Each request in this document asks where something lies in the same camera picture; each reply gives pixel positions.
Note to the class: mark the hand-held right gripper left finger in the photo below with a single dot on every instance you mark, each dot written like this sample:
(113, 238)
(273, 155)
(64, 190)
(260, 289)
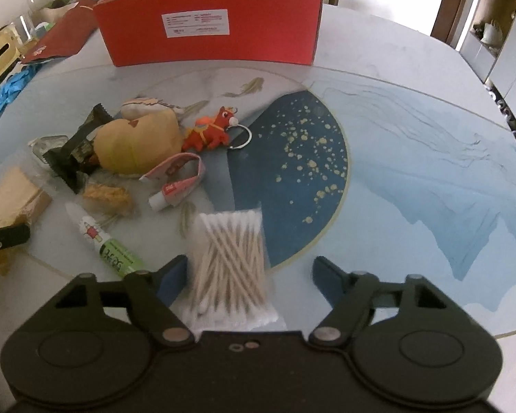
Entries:
(174, 276)

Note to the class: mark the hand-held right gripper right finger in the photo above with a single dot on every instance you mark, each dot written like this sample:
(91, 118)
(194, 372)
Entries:
(327, 276)

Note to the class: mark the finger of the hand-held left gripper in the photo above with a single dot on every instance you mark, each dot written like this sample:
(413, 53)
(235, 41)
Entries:
(6, 236)

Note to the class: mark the cotton swab pack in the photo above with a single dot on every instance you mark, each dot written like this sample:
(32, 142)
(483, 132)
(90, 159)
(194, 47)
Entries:
(230, 262)

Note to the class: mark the biscuit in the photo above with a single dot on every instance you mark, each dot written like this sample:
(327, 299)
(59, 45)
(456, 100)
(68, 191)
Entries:
(107, 198)

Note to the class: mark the yellow plush toy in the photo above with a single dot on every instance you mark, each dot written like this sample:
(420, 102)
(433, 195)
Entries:
(137, 142)

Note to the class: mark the red cardboard box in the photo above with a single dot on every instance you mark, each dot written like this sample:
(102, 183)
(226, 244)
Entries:
(206, 30)

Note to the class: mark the brown paper packet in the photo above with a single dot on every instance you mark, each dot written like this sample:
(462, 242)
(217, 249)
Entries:
(13, 198)

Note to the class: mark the green white tube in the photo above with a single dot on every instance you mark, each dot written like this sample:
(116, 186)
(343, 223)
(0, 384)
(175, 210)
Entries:
(99, 236)

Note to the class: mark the red white toothpaste tube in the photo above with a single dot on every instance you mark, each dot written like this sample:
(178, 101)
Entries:
(178, 180)

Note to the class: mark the small clear packet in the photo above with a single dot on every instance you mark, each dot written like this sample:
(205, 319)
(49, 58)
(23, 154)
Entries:
(47, 144)

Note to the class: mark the black snack packet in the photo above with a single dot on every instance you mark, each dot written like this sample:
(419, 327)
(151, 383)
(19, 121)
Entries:
(71, 155)

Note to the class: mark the blue gloves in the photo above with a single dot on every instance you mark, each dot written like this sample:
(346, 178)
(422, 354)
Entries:
(10, 90)

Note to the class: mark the red box lid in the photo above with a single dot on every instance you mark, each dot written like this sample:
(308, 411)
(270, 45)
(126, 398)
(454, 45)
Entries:
(60, 34)

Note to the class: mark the white cabinet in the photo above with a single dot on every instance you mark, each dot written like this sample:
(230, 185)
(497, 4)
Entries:
(509, 60)

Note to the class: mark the brown door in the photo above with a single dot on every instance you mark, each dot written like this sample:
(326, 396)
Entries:
(449, 4)

